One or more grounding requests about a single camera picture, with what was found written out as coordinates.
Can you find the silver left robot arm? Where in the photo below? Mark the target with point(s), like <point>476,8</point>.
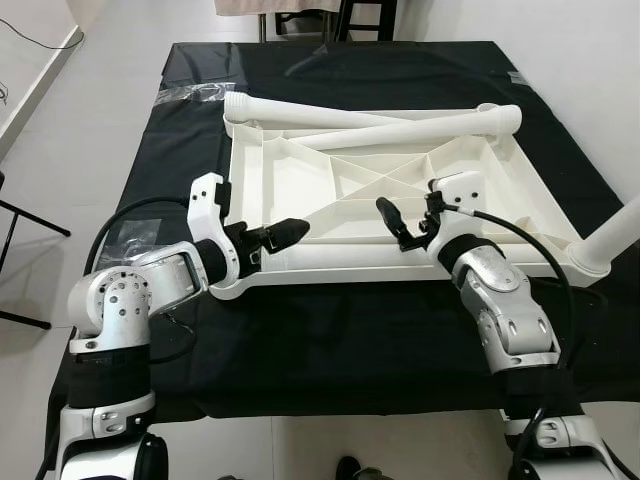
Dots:
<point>120,300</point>

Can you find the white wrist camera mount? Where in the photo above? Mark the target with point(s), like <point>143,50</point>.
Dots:
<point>465,190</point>
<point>208,195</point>

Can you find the black tablecloth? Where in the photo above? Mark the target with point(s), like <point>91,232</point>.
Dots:
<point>300,340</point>

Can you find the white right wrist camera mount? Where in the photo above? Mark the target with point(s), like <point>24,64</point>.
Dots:
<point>465,190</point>

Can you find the small clear tape strip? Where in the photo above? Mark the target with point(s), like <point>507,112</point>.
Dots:
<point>516,78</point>

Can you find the beige tablecloth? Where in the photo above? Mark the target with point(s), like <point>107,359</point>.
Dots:
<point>270,6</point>

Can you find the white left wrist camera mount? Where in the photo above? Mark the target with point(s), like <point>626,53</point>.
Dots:
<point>208,195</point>

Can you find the clear tape cross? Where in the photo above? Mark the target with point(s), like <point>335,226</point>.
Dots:
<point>125,240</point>

